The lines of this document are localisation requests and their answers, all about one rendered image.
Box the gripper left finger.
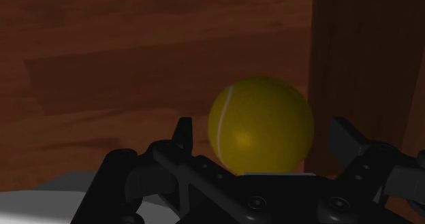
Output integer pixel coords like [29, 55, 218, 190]
[70, 116, 266, 224]

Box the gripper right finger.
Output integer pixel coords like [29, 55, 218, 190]
[328, 116, 425, 218]

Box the yellow tennis ball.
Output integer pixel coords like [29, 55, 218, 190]
[207, 76, 315, 176]

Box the dark wooden furniture panel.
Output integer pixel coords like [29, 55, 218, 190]
[304, 0, 425, 178]

